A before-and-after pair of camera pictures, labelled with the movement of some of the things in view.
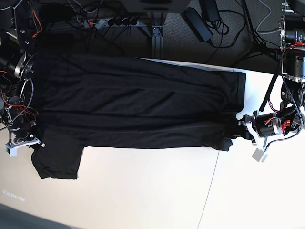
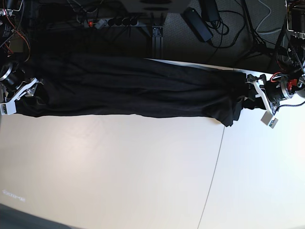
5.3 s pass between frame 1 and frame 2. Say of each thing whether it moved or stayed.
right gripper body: moved
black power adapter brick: stayed
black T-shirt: moved
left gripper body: moved
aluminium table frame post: stayed
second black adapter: stayed
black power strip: stayed
